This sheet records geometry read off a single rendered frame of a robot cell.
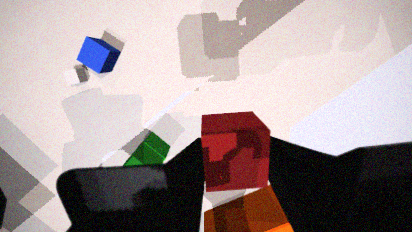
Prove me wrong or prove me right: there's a green block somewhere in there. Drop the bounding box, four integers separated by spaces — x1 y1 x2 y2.
123 142 164 166
142 132 170 160

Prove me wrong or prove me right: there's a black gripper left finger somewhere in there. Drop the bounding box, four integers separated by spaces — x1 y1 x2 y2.
56 137 205 232

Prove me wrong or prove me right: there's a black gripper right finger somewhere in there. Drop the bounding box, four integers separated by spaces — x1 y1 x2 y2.
268 136 412 232

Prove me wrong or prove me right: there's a blue cube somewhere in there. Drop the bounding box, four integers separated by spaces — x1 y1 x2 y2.
77 36 121 73

